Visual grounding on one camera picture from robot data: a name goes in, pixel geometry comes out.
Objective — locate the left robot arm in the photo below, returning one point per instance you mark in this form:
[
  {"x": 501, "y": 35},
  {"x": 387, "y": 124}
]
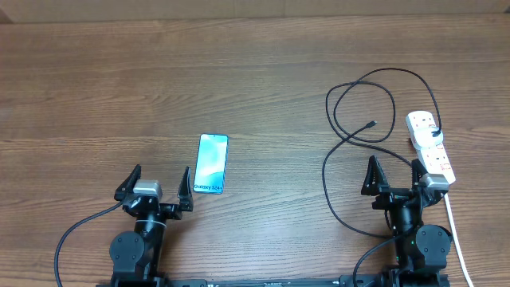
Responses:
[{"x": 136, "y": 254}]

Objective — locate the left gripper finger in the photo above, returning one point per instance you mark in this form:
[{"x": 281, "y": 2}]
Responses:
[
  {"x": 185, "y": 197},
  {"x": 126, "y": 187}
]

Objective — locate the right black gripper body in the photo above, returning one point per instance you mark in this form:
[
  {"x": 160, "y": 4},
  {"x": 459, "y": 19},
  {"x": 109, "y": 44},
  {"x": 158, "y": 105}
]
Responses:
[{"x": 389, "y": 198}]

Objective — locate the Galaxy S24+ smartphone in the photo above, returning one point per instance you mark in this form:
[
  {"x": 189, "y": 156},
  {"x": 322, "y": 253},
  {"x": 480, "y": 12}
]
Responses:
[{"x": 210, "y": 168}]

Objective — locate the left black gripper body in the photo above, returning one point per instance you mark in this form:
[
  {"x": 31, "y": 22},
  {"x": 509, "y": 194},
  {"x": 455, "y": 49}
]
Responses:
[{"x": 167, "y": 210}]

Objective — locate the cardboard backdrop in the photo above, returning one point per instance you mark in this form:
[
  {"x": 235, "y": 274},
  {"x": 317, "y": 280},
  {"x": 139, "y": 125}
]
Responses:
[{"x": 49, "y": 11}]

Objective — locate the white charger plug adapter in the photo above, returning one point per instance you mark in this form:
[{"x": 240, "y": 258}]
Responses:
[{"x": 428, "y": 137}]

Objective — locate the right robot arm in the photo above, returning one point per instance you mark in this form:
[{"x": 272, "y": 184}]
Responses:
[{"x": 421, "y": 250}]

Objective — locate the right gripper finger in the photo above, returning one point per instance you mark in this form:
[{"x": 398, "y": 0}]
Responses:
[
  {"x": 375, "y": 181},
  {"x": 417, "y": 172}
]

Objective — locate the white power strip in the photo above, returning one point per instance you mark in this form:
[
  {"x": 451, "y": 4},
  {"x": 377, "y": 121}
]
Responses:
[{"x": 434, "y": 159}]

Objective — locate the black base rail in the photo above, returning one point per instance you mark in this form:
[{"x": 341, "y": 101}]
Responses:
[{"x": 342, "y": 281}]

